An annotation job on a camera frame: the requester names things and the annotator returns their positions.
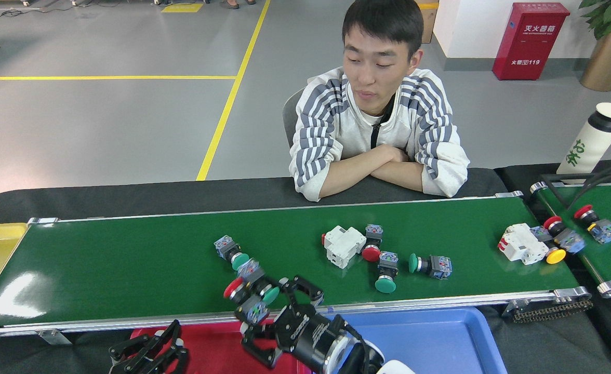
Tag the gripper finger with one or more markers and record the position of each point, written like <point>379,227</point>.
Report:
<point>149,340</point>

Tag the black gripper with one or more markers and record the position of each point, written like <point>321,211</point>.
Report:
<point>310,332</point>

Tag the red push button switch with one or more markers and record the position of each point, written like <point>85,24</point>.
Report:
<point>233,289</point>
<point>570,242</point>
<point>604,231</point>
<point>371,253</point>

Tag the white circuit breaker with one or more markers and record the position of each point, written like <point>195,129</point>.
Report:
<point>521,244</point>
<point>343,245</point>

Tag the yellow push button switch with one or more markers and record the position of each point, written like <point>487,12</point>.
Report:
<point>555,255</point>

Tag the person's right forearm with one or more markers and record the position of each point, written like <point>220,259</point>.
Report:
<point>347,176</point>

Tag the person's left forearm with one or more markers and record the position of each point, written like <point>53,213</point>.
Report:
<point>399,176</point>

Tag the red plastic tray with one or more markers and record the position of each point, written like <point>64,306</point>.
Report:
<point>217,353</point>

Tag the long green conveyor belt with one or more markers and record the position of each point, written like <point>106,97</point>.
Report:
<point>129,259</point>

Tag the blue plastic tray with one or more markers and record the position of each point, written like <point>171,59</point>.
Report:
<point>440,348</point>

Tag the person's right hand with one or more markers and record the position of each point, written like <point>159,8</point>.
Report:
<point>394,154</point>

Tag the grey office chair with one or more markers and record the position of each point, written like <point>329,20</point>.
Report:
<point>291,119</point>

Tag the person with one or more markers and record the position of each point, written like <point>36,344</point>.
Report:
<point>331,130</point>

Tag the brown cardboard box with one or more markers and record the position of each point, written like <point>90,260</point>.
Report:
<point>428,23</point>

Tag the white bottle with black collar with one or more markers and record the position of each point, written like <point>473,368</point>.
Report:
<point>588,145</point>

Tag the red fire extinguisher box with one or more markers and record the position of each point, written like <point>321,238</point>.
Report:
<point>531,47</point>

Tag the potted plant in gold pot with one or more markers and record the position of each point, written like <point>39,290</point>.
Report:
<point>609,67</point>

